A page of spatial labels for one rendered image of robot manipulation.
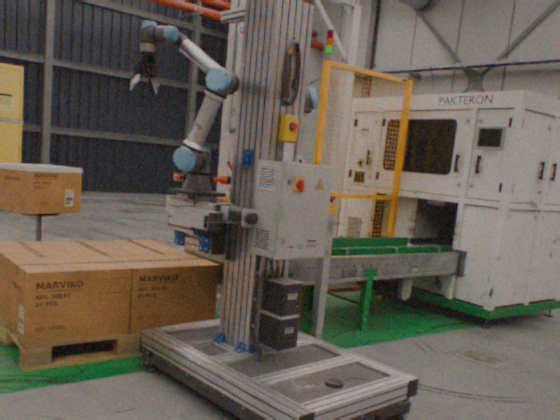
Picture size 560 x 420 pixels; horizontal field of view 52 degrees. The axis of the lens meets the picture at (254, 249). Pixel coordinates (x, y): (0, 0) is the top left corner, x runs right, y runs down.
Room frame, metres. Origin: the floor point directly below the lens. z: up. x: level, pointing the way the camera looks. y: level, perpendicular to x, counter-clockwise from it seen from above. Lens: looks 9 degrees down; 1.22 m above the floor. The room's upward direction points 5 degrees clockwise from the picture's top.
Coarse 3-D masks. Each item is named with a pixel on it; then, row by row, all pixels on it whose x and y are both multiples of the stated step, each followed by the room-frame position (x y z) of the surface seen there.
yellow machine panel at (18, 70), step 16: (0, 64) 9.76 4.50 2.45; (0, 80) 9.76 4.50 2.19; (16, 80) 9.93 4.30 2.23; (0, 96) 9.76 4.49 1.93; (16, 96) 9.93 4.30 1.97; (0, 112) 9.77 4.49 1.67; (16, 112) 9.94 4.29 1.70; (0, 128) 9.77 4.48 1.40; (16, 128) 9.94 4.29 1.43; (0, 144) 9.77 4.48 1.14; (16, 144) 9.95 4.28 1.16; (0, 160) 9.78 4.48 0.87; (16, 160) 9.95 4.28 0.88
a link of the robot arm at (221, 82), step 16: (208, 80) 2.84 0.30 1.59; (224, 80) 2.82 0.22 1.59; (208, 96) 2.87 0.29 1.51; (224, 96) 2.87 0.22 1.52; (208, 112) 2.87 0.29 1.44; (192, 128) 2.90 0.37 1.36; (208, 128) 2.90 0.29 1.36; (192, 144) 2.88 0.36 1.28; (176, 160) 2.89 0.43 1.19; (192, 160) 2.86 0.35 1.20
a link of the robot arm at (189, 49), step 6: (180, 36) 3.07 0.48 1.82; (180, 42) 3.07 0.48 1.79; (186, 42) 3.07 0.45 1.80; (180, 48) 3.08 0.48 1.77; (186, 48) 3.06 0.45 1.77; (192, 48) 3.05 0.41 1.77; (198, 48) 3.07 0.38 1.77; (186, 54) 3.07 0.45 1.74; (192, 54) 3.05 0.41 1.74; (198, 54) 3.04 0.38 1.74; (204, 54) 3.05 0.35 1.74; (192, 60) 3.06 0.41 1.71; (198, 60) 3.04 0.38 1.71; (204, 60) 3.03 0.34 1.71; (210, 60) 3.03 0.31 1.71; (198, 66) 3.06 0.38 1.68; (204, 66) 3.03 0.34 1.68; (210, 66) 3.02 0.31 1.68; (216, 66) 3.02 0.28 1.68
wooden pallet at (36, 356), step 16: (0, 320) 3.36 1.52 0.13; (0, 336) 3.35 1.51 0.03; (16, 336) 3.05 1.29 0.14; (112, 336) 3.20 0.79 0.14; (128, 336) 3.26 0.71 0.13; (32, 352) 2.93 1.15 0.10; (48, 352) 2.98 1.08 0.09; (96, 352) 3.23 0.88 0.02; (112, 352) 3.26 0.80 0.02; (128, 352) 3.26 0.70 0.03; (32, 368) 2.93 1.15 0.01
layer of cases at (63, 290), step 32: (0, 256) 3.39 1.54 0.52; (32, 256) 3.34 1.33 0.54; (64, 256) 3.43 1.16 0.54; (96, 256) 3.52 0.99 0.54; (128, 256) 3.62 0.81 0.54; (160, 256) 3.72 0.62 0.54; (192, 256) 3.83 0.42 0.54; (0, 288) 3.38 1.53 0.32; (32, 288) 2.93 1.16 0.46; (64, 288) 3.03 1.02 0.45; (96, 288) 3.13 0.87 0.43; (128, 288) 3.25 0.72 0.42; (160, 288) 3.37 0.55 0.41; (192, 288) 3.51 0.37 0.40; (32, 320) 2.93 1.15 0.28; (64, 320) 3.03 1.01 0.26; (96, 320) 3.14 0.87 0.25; (128, 320) 3.26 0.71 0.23; (160, 320) 3.38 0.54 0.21; (192, 320) 3.52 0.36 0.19
